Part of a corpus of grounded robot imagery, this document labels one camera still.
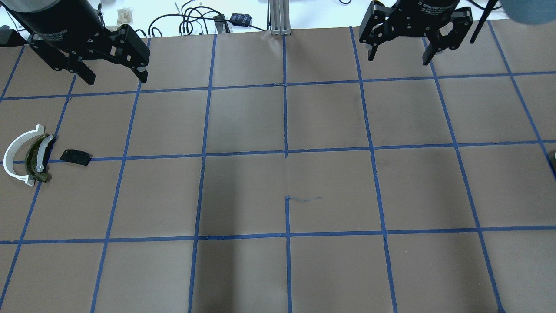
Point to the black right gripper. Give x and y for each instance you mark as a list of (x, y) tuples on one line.
[(416, 14)]

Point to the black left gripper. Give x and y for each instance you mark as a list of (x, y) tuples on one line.
[(55, 27)]

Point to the black brake pad plate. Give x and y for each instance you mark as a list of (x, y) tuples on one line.
[(74, 156)]

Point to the olive green brake shoe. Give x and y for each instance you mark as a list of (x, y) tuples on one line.
[(37, 157)]

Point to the small blue black adapter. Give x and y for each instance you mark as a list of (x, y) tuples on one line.
[(241, 20)]

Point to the white curved plastic bracket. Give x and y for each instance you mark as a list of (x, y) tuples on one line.
[(15, 145)]

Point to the aluminium frame post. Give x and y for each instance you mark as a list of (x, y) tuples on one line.
[(279, 17)]

